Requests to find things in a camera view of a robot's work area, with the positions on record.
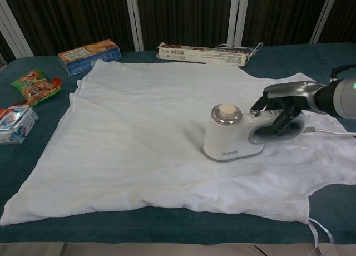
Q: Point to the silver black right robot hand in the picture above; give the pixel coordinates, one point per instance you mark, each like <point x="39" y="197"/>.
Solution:
<point x="292" y="90"/>

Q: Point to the white handheld device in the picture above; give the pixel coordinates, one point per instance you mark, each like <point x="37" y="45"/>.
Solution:
<point x="231" y="136"/>

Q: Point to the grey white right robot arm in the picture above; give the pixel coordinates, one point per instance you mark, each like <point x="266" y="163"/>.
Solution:
<point x="342" y="100"/>

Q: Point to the white sleeveless shirt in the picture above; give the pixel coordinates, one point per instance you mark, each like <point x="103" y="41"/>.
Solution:
<point x="139" y="142"/>

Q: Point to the teal table cover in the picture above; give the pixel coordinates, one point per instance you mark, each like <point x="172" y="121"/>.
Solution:
<point x="292" y="61"/>

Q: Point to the long white cookie box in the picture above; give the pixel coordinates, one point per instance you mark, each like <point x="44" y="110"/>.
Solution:
<point x="200" y="55"/>

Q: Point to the orange blue cracker box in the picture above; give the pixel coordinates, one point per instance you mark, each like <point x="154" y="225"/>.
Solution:
<point x="89" y="57"/>

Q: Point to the green orange snack bag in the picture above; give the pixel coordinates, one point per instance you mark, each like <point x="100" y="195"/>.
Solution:
<point x="36" y="87"/>

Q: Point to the blue white tissue pack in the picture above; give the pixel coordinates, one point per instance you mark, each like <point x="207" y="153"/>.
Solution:
<point x="16" y="125"/>

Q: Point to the white partition frame post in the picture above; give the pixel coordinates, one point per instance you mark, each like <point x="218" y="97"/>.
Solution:
<point x="15" y="33"/>
<point x="135" y="19"/>
<point x="237" y="16"/>
<point x="324" y="16"/>

